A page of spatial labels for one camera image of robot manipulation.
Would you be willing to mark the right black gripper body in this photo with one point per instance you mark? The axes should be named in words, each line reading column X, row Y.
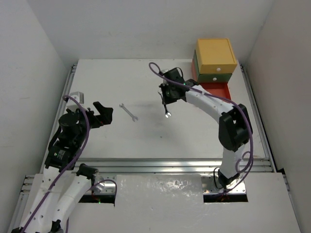
column 169, row 95

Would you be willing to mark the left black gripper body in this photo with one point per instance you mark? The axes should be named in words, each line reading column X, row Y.
column 95, row 117

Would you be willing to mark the silver combination wrench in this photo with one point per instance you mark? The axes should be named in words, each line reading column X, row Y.
column 167, row 113

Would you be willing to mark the silver open-end wrench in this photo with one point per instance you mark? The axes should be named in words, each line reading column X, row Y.
column 133, row 117

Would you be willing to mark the green drawer box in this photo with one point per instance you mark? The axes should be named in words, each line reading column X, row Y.
column 207, row 78

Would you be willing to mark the red drawer box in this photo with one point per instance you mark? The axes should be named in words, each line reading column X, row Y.
column 218, row 89

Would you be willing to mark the yellow drawer box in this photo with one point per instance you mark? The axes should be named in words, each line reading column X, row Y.
column 215, row 56

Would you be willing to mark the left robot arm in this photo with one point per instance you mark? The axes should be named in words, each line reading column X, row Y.
column 59, row 193

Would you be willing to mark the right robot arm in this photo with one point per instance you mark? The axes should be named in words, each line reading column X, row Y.
column 233, row 119

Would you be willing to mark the white front cover panel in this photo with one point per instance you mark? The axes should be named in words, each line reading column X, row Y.
column 174, row 204

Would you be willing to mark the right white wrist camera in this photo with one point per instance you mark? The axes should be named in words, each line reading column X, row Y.
column 162, row 72

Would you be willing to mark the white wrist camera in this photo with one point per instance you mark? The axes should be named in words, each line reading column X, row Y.
column 78, row 97
column 162, row 72

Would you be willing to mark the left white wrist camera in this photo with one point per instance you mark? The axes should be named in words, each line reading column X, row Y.
column 78, row 97

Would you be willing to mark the aluminium rail frame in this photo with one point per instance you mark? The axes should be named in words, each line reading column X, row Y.
column 105, row 189

